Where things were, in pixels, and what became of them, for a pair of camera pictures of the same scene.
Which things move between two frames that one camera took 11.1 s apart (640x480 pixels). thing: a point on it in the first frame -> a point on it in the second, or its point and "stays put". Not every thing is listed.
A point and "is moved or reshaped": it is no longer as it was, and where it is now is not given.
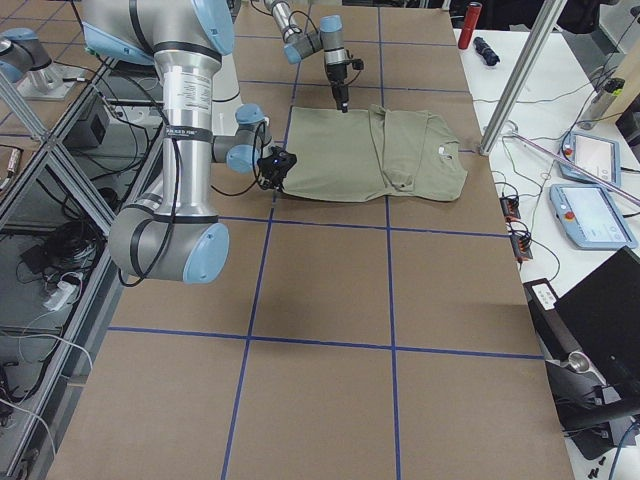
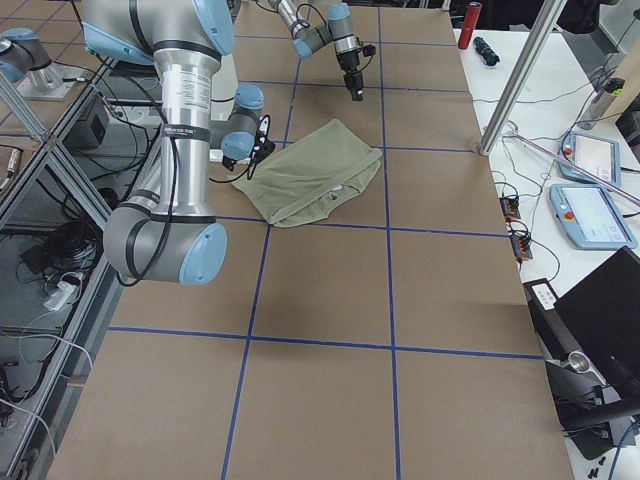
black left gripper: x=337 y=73 -> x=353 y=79
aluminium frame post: x=549 y=15 stays put
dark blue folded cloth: x=490 y=58 stays put
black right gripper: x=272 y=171 -> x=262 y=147
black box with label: x=555 y=336 stays put
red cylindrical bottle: x=471 y=19 stays put
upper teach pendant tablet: x=598 y=156 stays put
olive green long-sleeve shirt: x=373 y=154 is moved or reshaped
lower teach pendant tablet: x=590 y=217 stays put
